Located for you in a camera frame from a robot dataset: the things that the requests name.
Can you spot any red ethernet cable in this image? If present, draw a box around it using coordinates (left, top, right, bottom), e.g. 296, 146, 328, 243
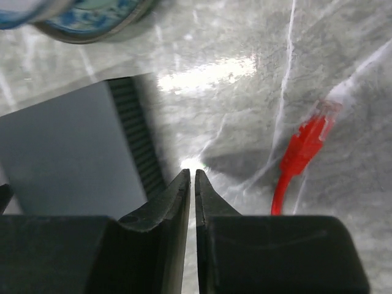
270, 98, 343, 216

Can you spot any black network switch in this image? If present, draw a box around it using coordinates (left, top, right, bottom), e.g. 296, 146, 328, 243
1, 75, 166, 219

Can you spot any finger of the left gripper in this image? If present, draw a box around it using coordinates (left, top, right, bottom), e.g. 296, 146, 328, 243
0, 184, 13, 214

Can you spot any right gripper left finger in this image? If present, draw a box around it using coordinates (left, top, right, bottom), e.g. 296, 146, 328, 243
1, 169, 190, 293

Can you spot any blue white porcelain bowl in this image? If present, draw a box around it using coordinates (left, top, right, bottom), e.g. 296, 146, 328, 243
1, 0, 75, 30

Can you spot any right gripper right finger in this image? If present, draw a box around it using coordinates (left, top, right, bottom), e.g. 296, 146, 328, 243
195, 170, 371, 293

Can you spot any blue patterned saucer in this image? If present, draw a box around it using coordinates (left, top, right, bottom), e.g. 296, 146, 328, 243
34, 0, 156, 45

